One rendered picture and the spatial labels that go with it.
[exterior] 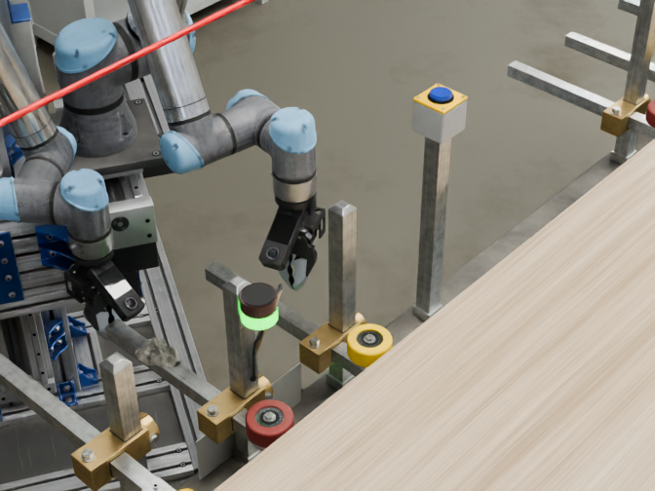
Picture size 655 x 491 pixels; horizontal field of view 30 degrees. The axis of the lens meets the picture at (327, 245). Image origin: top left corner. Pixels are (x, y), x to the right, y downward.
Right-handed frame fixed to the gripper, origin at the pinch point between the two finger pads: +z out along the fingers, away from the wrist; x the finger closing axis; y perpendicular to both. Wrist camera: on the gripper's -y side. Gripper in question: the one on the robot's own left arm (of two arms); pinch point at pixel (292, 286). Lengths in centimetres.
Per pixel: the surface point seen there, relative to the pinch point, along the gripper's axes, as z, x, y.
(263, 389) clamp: 5.5, -3.5, -20.7
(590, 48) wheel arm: 10, -28, 122
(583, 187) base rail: 22, -37, 81
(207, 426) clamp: 7.6, 2.6, -30.4
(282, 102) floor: 92, 89, 187
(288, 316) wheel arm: 8.4, 1.3, 0.7
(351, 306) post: 2.4, -10.9, 1.5
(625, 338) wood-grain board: 2, -59, 12
